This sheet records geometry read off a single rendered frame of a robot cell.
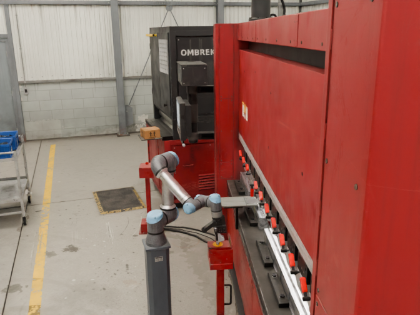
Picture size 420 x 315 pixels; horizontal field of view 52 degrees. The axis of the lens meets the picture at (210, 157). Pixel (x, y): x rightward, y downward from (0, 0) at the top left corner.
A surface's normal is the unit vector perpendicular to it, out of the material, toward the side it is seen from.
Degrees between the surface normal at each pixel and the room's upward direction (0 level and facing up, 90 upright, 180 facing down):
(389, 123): 90
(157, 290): 90
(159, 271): 90
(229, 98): 90
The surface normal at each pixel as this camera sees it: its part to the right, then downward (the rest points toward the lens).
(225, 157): 0.06, 0.28
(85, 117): 0.31, 0.26
